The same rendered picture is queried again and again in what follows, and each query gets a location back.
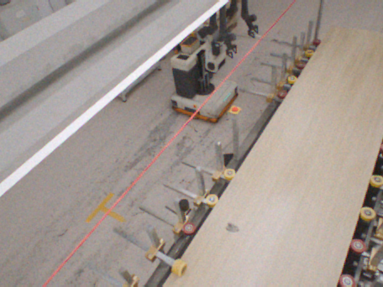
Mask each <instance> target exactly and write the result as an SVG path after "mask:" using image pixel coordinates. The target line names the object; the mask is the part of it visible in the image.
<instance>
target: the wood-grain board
mask: <svg viewBox="0 0 383 287"><path fill-rule="evenodd" d="M382 139H383V33H379V32H374V31H369V30H358V29H349V28H344V27H338V26H331V28H330V29H329V30H328V32H327V33H326V35H325V36H324V38H323V40H322V41H321V44H320V45H319V46H318V47H317V49H316V51H315V52H314V53H313V54H312V57H311V59H310V60H309V61H308V63H307V65H305V68H304V70H303V71H302V73H301V74H300V75H299V77H298V78H297V79H296V82H295V83H294V85H293V86H292V88H291V89H290V91H289V92H288V94H287V96H286V97H285V99H284V101H283V102H282V104H281V105H280V107H279V109H277V111H276V112H275V115H274V116H273V118H272V119H271V121H270V122H269V123H268V125H267V126H266V128H265V130H264V132H262V135H261V136H260V137H259V139H258V141H257V142H256V144H255V145H254V147H253V149H252V150H251V151H250V152H249V155H248V156H247V158H246V159H245V160H244V163H243V164H242V165H241V166H240V168H239V170H238V172H237V174H235V176H234V178H233V179H232V180H231V182H230V184H229V185H228V187H227V188H226V190H225V192H224V193H223V194H222V196H220V200H219V201H218V202H217V204H216V206H215V207H214V208H213V209H212V211H211V214H210V215H209V216H208V217H207V220H206V221H205V222H204V223H203V224H202V228H200V230H199V231H198V232H197V235H196V236H195V237H194V238H193V240H192V242H191V244H190V245H189V246H188V249H187V250H186V251H185V252H184V254H183V256H182V257H181V258H180V259H181V260H182V261H183V262H185V263H187V268H186V272H185V273H184V274H183V276H178V275H176V274H175V273H173V272H171V274H170V276H169V278H168V279H167V280H166V281H165V283H164V284H163V286H162V287H337V284H338V280H339V277H340V275H341V273H342V267H343V266H344V262H345V259H346V255H347V252H348V250H349V246H350V244H351V238H352V236H353V234H354V229H355V225H356V223H357V220H358V218H359V214H360V209H361V207H362V205H363V203H364V199H365V194H366V191H367V189H368V186H369V181H370V177H371V176H372V173H373V168H374V166H375V162H376V159H377V154H378V153H379V150H380V146H381V141H382ZM230 222H232V223H233V224H234V225H237V226H238V227H239V232H228V231H227V230H226V229H225V227H227V226H228V223H230Z"/></svg>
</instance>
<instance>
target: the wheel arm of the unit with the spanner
mask: <svg viewBox="0 0 383 287"><path fill-rule="evenodd" d="M139 209H140V210H141V211H144V212H146V213H147V214H150V215H151V216H153V217H155V218H156V219H160V220H161V221H163V222H164V223H167V224H169V225H170V226H172V227H174V226H175V225H176V224H177V222H175V221H174V220H172V219H169V218H168V217H165V216H164V215H161V214H159V212H157V211H155V210H151V209H150V208H148V207H147V206H143V205H140V206H139Z"/></svg>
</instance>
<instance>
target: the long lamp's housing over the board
mask: <svg viewBox="0 0 383 287"><path fill-rule="evenodd" d="M219 1H221V0H158V1H156V2H154V3H153V4H152V5H149V6H148V7H147V8H146V9H144V10H143V11H141V12H140V13H137V14H136V15H135V16H134V17H132V18H130V19H129V20H128V21H126V22H125V23H123V24H122V25H121V26H119V27H117V28H116V29H115V30H113V31H111V32H110V33H108V34H107V35H104V37H102V38H101V39H99V40H98V41H97V42H95V44H91V46H89V47H88V48H86V49H84V50H83V51H82V52H81V53H80V54H77V55H76V56H74V57H73V58H71V59H70V60H69V61H67V62H66V63H65V64H63V65H61V66H60V67H58V68H56V70H54V71H52V72H50V73H49V74H48V75H47V76H45V77H44V78H43V79H41V80H40V81H37V82H36V83H35V84H34V85H32V86H31V87H29V88H28V89H27V90H24V92H22V93H21V94H19V95H17V96H16V97H15V98H14V99H12V100H11V101H9V102H8V103H5V104H4V105H3V106H2V107H0V185H1V184H2V183H3V182H4V181H5V180H6V179H7V178H8V177H9V176H11V175H12V174H13V173H14V172H16V171H17V170H18V168H21V167H22V166H23V164H25V163H26V162H27V161H29V160H30V159H31V158H33V157H34V155H35V154H37V153H38V152H39V151H40V150H42V148H43V147H45V146H46V145H47V144H49V143H50V141H52V140H54V139H55V137H58V136H59V134H60V133H63V131H64V130H65V129H67V128H68V127H69V126H71V124H72V123H74V122H75V121H76V120H77V119H78V118H80V116H82V115H83V114H84V113H85V112H87V111H88V110H89V109H91V108H92V106H93V105H96V104H97V102H99V101H101V100H102V98H104V97H105V96H106V95H107V94H108V93H109V92H110V91H112V90H113V89H114V88H115V87H116V86H118V85H119V84H120V83H121V82H123V81H124V80H125V79H126V78H127V77H129V76H130V75H131V74H132V73H134V72H135V71H136V70H137V69H138V68H139V67H140V66H142V64H144V63H146V62H147V60H150V59H151V57H152V56H154V55H156V53H158V52H159V51H160V50H162V49H163V48H164V47H165V46H167V45H168V44H169V43H170V42H171V41H172V40H173V39H174V38H176V37H177V36H178V35H179V34H180V33H182V32H183V31H184V30H185V29H188V27H189V26H190V25H191V24H193V23H194V22H195V21H197V20H198V19H199V18H200V17H201V16H202V15H203V14H205V13H206V12H207V11H209V10H210V8H213V7H214V6H215V4H218V3H219Z"/></svg>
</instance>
